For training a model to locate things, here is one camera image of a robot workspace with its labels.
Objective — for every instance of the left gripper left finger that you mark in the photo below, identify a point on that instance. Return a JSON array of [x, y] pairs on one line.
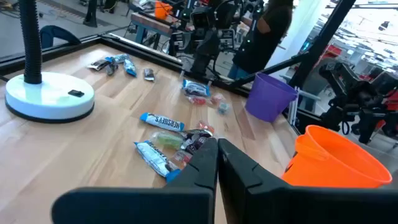
[[140, 205]]

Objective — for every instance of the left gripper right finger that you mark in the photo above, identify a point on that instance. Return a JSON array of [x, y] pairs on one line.
[[280, 205]]

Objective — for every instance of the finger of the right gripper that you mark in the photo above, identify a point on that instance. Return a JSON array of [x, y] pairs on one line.
[[211, 59], [197, 62]]

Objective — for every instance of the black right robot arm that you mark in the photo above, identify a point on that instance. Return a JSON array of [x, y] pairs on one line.
[[224, 12]]

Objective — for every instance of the red wrapped hard candy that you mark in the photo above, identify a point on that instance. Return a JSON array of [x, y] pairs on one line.
[[183, 157], [197, 100]]

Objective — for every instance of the teal wrapped hard candy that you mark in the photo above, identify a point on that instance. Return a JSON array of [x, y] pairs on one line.
[[223, 108]]

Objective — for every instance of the green wrapped hard candy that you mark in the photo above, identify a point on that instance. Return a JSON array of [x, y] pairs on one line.
[[168, 140]]

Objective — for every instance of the Hershey's cookies and creme bar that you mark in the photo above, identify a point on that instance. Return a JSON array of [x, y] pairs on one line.
[[196, 88], [161, 122], [130, 68], [119, 58], [155, 160]]

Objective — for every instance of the person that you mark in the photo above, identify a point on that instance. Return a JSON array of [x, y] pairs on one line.
[[264, 40]]

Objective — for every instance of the wooden workbench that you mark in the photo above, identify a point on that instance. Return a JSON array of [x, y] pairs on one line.
[[152, 23]]

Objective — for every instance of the small orange bucket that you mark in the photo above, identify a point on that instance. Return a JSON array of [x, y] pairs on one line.
[[162, 10]]

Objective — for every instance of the purple plastic bucket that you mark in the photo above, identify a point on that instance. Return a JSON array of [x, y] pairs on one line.
[[269, 99]]

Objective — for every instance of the orange plastic bucket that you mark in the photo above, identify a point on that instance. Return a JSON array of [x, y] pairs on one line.
[[335, 161]]

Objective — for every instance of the blue chair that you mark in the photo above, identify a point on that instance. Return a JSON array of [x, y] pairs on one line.
[[59, 34]]

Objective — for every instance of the white desk lamp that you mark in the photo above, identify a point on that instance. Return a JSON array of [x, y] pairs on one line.
[[49, 96]]

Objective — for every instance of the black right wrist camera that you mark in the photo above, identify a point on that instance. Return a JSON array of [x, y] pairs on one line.
[[202, 18]]

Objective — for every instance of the white metal bracket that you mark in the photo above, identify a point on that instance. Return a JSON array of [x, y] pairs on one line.
[[293, 105]]

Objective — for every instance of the black stand post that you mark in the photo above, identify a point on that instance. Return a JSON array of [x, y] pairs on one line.
[[90, 15]]

